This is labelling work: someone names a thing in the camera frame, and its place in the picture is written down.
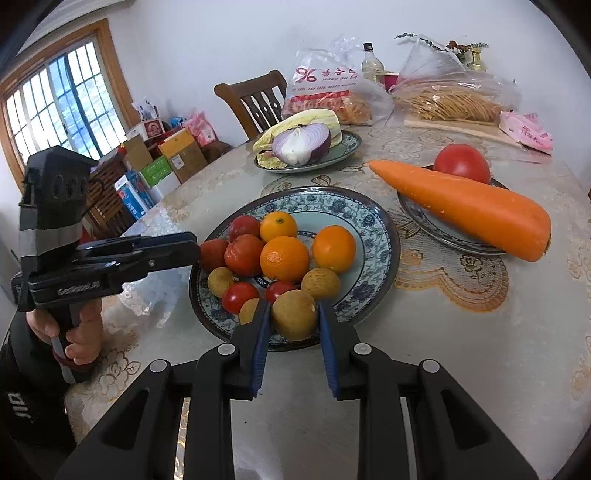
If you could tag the brown cardboard box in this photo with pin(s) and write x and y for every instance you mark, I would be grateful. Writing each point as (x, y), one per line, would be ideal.
(137, 152)

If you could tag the plate under carrot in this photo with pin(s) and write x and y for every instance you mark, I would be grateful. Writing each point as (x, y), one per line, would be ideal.
(443, 236)

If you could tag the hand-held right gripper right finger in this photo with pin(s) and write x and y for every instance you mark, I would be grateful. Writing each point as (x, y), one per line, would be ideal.
(330, 350)

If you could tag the plate under cabbage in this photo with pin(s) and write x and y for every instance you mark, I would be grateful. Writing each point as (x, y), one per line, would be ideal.
(347, 147)

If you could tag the blue white box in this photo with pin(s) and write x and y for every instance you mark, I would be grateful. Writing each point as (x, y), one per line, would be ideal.
(131, 194)

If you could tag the green white box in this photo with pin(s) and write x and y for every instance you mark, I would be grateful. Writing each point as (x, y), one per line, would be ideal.
(157, 171)

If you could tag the glass bottle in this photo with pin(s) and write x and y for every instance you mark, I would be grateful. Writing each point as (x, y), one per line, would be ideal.
(371, 62)

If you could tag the blue patterned plate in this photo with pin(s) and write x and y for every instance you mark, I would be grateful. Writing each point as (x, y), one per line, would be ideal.
(369, 230)

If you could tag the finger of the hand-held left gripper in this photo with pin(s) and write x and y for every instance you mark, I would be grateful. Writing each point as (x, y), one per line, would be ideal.
(157, 263)
(138, 242)

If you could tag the small red tomato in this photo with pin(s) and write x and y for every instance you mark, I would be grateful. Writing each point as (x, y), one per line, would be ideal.
(240, 297)
(279, 290)

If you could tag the orange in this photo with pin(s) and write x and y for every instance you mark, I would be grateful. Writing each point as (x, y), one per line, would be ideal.
(278, 226)
(285, 258)
(334, 248)

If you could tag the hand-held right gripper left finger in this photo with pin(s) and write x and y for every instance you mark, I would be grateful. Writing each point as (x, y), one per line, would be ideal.
(261, 350)

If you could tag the white packets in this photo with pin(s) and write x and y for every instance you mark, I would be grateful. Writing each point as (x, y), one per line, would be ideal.
(147, 110)

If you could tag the red apple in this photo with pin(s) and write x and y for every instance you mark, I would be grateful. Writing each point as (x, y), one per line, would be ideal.
(244, 226)
(213, 254)
(244, 256)

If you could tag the red white box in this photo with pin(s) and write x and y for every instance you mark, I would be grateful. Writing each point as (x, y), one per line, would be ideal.
(152, 129)

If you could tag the brass vase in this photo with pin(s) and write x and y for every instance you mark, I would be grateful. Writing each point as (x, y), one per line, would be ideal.
(478, 57)

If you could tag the small blue box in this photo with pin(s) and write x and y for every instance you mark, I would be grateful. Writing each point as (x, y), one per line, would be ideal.
(178, 122)

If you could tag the clear plastic wrap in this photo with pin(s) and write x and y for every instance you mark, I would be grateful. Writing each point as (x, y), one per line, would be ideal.
(138, 295)

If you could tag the napa cabbage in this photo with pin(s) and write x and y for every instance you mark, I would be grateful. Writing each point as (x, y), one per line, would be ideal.
(295, 123)

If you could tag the person's left hand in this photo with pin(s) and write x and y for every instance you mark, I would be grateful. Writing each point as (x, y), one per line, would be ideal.
(87, 337)

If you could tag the clear bag of noodles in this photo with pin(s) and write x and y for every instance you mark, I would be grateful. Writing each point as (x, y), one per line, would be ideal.
(452, 101)

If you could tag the wooden cutting board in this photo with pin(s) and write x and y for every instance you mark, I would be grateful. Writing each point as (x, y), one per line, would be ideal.
(461, 128)

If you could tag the dried flower sprig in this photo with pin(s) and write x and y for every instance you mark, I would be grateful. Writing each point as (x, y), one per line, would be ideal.
(415, 39)

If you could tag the wooden chair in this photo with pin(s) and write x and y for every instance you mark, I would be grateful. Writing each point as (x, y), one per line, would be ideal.
(256, 104)

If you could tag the halved red onion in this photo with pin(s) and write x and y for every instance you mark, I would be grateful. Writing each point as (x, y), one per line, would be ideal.
(301, 143)

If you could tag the large carrot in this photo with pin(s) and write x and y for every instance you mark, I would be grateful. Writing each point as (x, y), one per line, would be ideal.
(466, 207)

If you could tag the large red tomato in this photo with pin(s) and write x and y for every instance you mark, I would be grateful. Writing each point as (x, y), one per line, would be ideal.
(461, 162)

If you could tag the pink plastic bag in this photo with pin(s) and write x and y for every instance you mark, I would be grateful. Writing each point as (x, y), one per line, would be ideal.
(201, 129)

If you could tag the wooden frame window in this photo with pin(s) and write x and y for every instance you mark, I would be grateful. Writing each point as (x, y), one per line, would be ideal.
(60, 106)

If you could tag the red print snack bag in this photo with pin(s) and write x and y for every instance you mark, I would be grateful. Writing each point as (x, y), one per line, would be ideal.
(323, 87)

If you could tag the orange cardboard box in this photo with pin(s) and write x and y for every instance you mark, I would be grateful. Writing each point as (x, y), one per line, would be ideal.
(182, 154)

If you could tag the pink packet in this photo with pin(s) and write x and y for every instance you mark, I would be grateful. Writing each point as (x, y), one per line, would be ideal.
(528, 129)

